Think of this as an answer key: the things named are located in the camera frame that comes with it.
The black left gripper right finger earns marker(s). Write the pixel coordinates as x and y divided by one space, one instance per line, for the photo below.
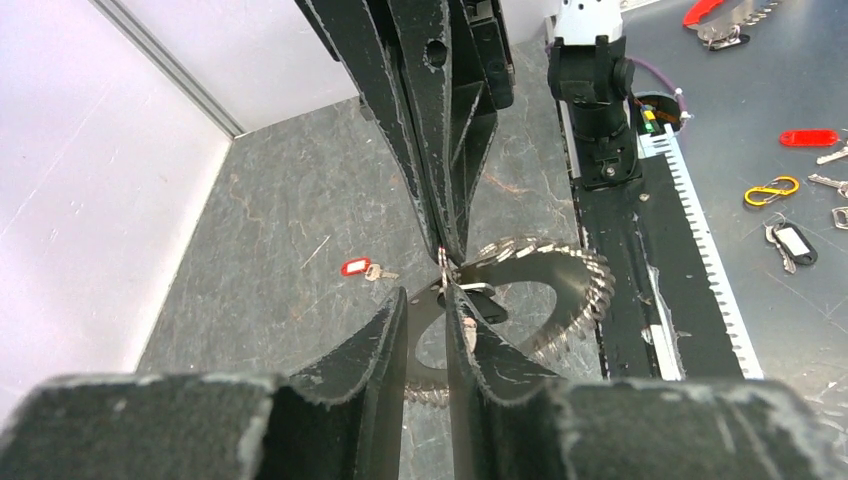
511 418

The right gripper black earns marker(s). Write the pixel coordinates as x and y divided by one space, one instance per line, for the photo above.
457 71

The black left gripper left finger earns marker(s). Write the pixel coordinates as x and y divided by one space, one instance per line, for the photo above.
338 418

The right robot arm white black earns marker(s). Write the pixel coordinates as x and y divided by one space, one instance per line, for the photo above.
590 73

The red tag key on table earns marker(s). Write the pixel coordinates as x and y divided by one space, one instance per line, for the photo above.
366 267

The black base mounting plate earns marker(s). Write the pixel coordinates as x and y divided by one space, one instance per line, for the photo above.
664 321

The aluminium corner profile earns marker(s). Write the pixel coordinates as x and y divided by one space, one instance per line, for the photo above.
134 30

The key with black tag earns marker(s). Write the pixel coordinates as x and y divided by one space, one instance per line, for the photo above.
793 247

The orange carabiner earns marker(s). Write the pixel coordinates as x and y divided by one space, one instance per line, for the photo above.
778 188

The red tag key pair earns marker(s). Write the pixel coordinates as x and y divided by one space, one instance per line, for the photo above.
815 138

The key with red tag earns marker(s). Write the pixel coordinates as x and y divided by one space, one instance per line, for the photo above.
841 186

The white toothed cable duct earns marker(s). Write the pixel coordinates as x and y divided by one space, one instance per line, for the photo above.
666 145

